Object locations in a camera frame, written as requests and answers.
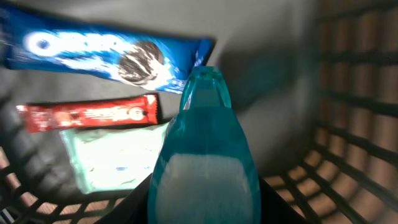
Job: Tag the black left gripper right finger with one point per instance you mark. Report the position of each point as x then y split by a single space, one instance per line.
274 209

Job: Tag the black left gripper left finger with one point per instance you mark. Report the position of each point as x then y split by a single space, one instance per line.
133 209

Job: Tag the green wet wipes pack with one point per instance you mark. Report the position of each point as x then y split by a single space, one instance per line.
113 159

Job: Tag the blue mouthwash bottle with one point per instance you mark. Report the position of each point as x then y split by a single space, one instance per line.
205 172

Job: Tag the red Nescafe coffee stick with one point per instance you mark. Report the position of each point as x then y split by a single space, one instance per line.
90 114

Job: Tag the blue Oreo cookie pack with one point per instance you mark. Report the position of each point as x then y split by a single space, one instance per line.
36 41

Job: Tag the grey plastic basket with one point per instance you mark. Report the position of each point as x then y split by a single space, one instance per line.
314 84

